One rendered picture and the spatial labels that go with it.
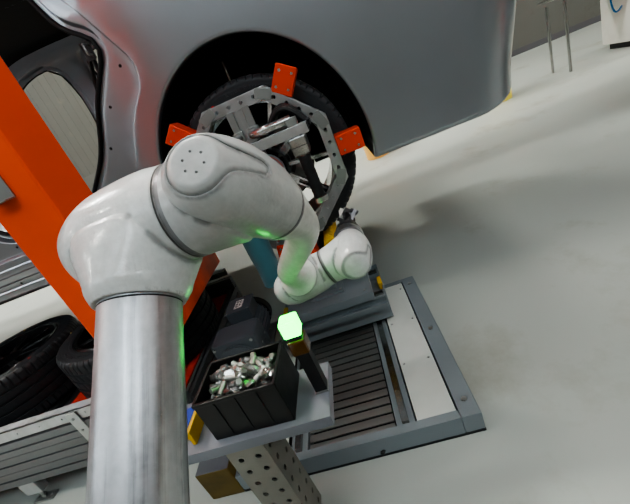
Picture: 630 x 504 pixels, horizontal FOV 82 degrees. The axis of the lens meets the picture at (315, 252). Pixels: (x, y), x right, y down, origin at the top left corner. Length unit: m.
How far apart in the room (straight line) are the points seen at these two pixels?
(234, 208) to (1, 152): 0.80
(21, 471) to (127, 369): 1.61
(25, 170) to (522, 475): 1.45
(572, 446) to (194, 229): 1.11
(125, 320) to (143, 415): 0.10
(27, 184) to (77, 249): 0.61
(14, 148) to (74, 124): 10.15
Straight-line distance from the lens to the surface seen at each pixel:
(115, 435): 0.45
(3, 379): 2.07
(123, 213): 0.48
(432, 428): 1.24
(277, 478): 1.07
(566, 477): 1.23
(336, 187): 1.32
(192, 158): 0.40
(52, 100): 11.45
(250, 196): 0.41
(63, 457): 1.88
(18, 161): 1.12
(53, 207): 1.11
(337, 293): 1.64
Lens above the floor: 1.05
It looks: 23 degrees down
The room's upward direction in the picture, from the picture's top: 24 degrees counter-clockwise
